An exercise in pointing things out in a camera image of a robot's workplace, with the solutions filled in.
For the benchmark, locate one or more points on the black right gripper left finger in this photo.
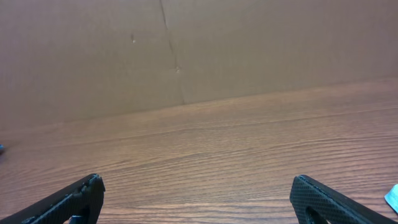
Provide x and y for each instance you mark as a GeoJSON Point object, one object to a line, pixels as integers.
{"type": "Point", "coordinates": [79, 202]}

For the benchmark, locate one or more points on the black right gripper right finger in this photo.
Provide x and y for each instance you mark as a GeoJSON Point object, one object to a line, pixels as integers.
{"type": "Point", "coordinates": [316, 203]}

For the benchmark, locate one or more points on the light blue shirt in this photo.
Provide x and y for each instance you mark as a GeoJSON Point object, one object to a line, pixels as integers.
{"type": "Point", "coordinates": [391, 198]}

